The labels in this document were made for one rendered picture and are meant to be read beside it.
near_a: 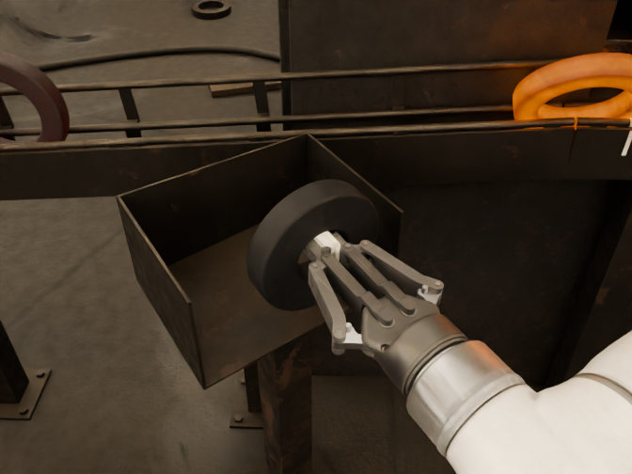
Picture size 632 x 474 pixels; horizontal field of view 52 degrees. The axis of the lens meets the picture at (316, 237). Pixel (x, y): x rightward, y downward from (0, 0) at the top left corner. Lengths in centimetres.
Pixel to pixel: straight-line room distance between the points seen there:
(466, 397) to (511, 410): 3
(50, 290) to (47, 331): 14
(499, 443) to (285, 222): 28
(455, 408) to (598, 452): 10
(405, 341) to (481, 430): 10
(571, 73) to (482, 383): 47
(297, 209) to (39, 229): 142
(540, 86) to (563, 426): 50
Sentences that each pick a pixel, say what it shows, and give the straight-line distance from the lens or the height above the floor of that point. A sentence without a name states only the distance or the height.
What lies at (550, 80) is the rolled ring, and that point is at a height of 79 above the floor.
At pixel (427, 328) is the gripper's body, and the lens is 56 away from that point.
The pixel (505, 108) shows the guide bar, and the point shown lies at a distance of 101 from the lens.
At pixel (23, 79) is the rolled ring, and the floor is 75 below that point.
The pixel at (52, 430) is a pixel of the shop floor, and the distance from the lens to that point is 149.
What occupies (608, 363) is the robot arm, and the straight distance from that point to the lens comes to 57.
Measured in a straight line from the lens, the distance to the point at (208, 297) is 81.
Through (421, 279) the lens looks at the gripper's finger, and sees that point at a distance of 63.
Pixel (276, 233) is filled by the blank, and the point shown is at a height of 76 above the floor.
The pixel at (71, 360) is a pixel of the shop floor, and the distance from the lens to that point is 159.
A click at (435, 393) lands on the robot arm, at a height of 74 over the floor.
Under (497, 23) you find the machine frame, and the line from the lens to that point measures 98.
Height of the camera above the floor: 116
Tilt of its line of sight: 40 degrees down
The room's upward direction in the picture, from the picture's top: straight up
